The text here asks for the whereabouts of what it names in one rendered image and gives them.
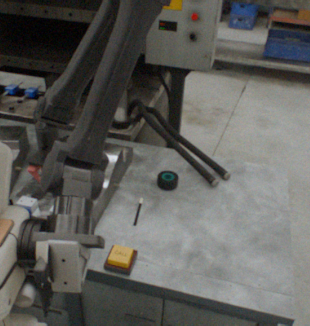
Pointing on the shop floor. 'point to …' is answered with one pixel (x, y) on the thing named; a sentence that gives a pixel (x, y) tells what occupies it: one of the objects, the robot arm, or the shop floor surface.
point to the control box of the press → (183, 46)
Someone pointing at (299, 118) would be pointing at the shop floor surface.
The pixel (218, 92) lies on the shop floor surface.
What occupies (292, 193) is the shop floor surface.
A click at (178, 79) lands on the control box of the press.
